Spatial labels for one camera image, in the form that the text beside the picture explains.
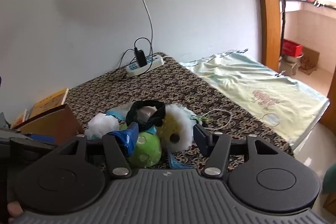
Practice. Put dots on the light green blanket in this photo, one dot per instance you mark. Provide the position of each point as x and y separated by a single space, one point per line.
249 87

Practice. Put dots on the white power strip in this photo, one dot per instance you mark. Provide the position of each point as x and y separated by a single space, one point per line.
155 61

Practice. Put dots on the light teal zip pouch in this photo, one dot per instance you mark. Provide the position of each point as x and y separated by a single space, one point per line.
118 112

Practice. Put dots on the brown cardboard box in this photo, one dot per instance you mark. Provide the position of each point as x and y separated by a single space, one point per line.
53 124

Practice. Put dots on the green pear plush toy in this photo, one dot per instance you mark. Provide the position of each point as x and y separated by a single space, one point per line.
147 150

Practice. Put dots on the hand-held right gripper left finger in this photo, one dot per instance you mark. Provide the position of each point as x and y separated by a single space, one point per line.
130 136

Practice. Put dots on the red box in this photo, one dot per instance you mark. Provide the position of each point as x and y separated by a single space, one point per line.
291 47

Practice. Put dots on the black charger plug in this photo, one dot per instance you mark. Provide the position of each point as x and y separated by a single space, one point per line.
140 57

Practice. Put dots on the blue tassel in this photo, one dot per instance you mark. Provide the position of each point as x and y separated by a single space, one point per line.
178 161

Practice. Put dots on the panda plush with bamboo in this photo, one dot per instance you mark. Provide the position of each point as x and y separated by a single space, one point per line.
182 127

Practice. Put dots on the black fabric headband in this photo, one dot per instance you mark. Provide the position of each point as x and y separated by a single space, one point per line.
136 111

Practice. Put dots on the dark green object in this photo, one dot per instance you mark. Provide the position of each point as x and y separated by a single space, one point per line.
330 180

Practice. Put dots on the white mesh bath pouf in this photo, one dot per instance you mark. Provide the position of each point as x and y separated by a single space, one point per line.
102 125

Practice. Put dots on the wooden door frame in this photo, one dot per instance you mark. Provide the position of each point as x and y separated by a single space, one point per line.
267 3

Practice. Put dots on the yellow book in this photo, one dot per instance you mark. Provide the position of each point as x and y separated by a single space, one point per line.
50 102

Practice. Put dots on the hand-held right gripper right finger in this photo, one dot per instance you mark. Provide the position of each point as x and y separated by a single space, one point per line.
200 138

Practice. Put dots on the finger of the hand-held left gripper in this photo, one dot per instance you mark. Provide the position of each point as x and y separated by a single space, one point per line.
42 139

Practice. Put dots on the cartoon cover book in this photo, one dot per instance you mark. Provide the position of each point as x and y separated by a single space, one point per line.
19 119

